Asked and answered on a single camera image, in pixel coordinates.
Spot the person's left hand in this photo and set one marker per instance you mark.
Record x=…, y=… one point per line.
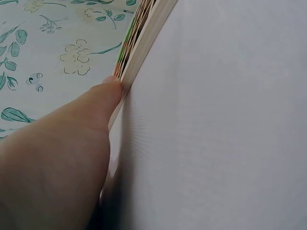
x=55, y=165

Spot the thick book with coloured tabs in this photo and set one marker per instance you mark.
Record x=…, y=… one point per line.
x=144, y=50

